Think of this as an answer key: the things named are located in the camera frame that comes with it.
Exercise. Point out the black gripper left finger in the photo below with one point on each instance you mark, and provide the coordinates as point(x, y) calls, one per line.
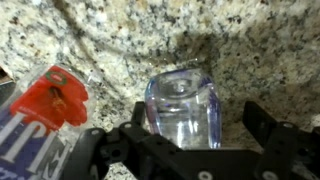
point(100, 150)

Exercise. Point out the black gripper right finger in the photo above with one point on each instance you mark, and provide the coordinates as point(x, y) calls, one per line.
point(286, 150)

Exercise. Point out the clear water bottle blue cap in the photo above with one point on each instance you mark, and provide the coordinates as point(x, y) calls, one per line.
point(183, 106)
point(43, 100)

